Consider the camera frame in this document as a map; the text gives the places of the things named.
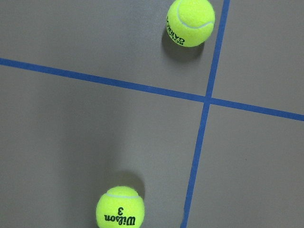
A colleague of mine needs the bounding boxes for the tennis ball Wilson 3 print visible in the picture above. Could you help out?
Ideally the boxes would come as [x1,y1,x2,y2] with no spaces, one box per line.
[95,186,145,228]

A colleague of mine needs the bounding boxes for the tennis ball Roland Garros print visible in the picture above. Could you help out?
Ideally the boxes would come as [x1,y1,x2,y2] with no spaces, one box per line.
[166,0,215,48]

